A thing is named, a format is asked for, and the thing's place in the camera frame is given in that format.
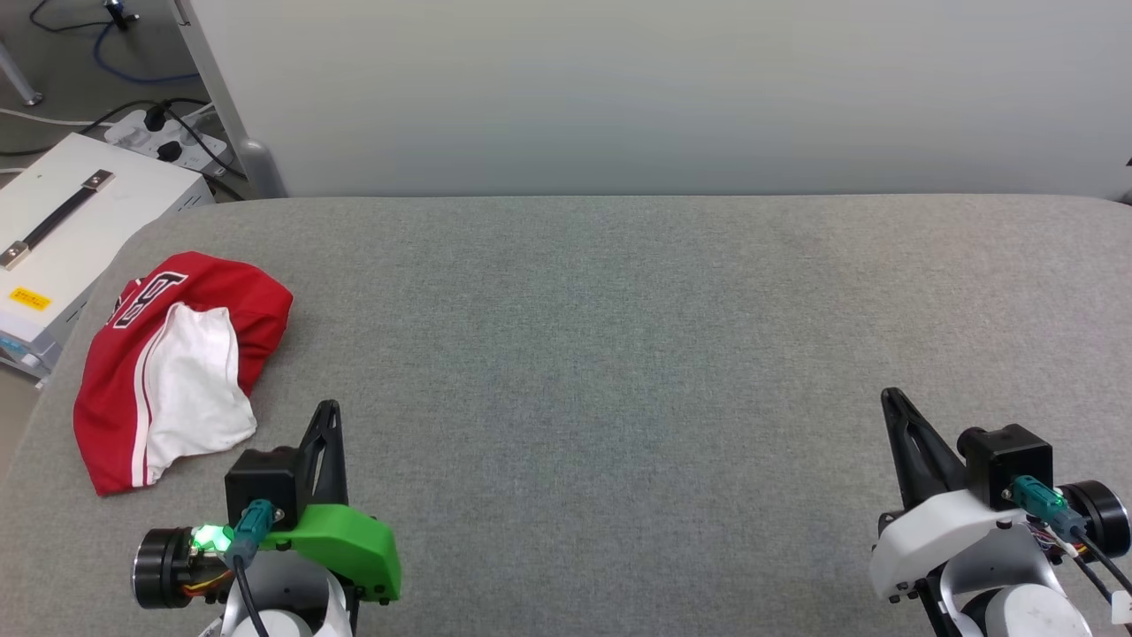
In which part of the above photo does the grey partition post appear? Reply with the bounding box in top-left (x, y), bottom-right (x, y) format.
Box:
top-left (175, 0), bottom-right (289, 198)

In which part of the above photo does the white power strip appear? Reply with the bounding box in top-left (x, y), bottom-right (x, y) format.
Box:
top-left (104, 106), bottom-right (229, 171)

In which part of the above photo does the white floor cable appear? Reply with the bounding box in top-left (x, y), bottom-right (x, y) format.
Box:
top-left (0, 107), bottom-right (116, 130)

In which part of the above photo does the white equipment box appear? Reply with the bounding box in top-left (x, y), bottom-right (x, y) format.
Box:
top-left (0, 133), bottom-right (216, 380)

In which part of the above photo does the grey metal stand leg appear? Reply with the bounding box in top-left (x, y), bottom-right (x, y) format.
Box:
top-left (0, 40), bottom-right (43, 107)

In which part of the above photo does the blue floor cable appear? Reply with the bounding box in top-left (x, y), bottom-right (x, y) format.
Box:
top-left (93, 22), bottom-right (201, 87)

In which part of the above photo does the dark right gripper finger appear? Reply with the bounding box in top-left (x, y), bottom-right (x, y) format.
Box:
top-left (920, 416), bottom-right (968, 502)
top-left (881, 388), bottom-right (947, 511)

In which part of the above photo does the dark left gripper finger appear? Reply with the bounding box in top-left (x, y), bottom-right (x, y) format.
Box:
top-left (297, 400), bottom-right (342, 512)
top-left (329, 414), bottom-right (349, 509)

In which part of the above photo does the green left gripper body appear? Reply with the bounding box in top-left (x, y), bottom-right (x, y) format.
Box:
top-left (133, 503), bottom-right (403, 611)

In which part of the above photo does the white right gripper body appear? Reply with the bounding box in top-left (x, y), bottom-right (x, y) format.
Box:
top-left (869, 480), bottom-right (1132, 604)

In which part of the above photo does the black power cable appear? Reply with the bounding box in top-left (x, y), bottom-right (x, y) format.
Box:
top-left (0, 97), bottom-right (249, 201)

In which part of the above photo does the black box carry handle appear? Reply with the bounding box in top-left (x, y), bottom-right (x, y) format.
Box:
top-left (0, 170), bottom-right (115, 270)

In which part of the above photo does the red and white shirt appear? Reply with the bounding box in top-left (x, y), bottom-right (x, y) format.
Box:
top-left (73, 251), bottom-right (294, 496)

